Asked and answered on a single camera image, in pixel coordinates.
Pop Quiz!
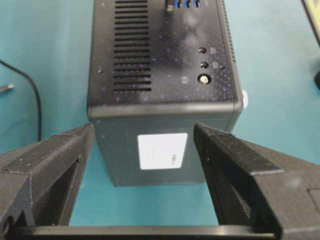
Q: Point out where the black Zotac mini PC box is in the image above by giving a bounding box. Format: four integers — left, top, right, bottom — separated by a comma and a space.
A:
87, 0, 244, 187

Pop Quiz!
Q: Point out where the dark object at right edge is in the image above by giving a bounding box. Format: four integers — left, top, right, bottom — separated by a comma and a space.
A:
301, 0, 320, 90

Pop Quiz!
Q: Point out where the black USB cable with plug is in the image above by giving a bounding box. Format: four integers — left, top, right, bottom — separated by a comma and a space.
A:
0, 58, 42, 141

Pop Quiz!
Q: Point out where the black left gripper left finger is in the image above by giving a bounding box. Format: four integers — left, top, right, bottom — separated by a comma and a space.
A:
0, 123, 95, 240

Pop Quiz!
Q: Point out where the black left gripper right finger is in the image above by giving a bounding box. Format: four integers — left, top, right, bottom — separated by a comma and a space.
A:
193, 123, 320, 240

